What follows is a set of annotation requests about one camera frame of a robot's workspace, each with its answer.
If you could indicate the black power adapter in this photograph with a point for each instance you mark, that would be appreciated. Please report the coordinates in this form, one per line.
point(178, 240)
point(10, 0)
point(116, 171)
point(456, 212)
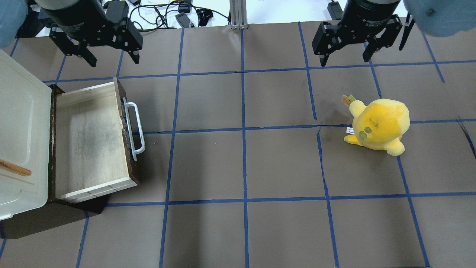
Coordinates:
point(116, 11)

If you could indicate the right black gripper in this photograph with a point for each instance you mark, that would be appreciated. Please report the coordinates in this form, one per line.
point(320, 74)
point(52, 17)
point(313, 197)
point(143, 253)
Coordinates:
point(366, 16)

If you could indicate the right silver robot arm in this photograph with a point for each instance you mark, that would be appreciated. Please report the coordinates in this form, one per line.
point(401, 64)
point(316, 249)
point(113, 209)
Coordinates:
point(439, 18)

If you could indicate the dark wooden cabinet frame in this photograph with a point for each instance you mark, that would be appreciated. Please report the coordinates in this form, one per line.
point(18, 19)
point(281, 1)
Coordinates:
point(55, 212)

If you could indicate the yellow plush dinosaur toy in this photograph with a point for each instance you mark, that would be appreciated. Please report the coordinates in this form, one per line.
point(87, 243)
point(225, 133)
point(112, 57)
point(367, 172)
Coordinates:
point(379, 125)

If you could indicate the aluminium profile post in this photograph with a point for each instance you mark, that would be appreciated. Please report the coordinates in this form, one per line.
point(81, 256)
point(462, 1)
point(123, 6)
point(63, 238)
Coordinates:
point(238, 14)

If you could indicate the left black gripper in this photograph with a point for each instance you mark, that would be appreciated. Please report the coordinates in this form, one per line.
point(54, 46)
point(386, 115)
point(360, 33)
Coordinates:
point(76, 21)

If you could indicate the wooden stick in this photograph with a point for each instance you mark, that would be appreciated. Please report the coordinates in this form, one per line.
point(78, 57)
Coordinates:
point(13, 168)

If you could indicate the dark wooden drawer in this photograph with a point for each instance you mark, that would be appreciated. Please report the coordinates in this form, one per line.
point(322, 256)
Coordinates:
point(94, 150)

